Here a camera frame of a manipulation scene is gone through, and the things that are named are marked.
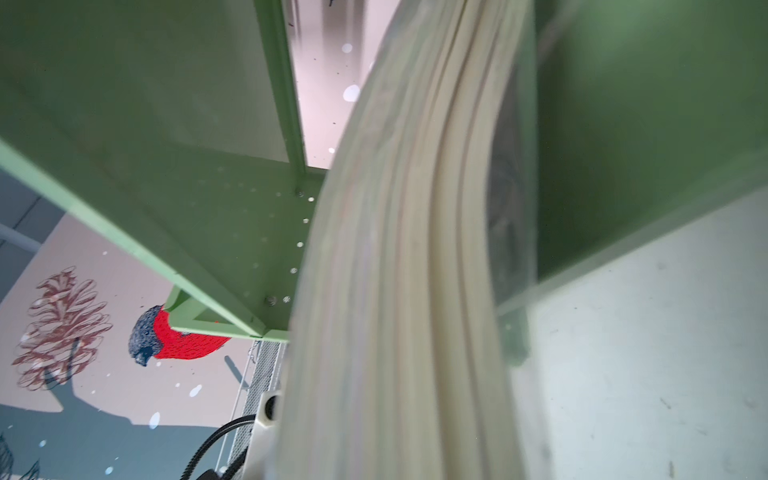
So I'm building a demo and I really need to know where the illustrated Chinese history book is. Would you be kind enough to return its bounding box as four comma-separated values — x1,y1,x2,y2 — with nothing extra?
261,1,553,479

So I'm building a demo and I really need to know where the white mesh wall tray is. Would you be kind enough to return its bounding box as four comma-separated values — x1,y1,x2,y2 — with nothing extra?
216,341,285,474

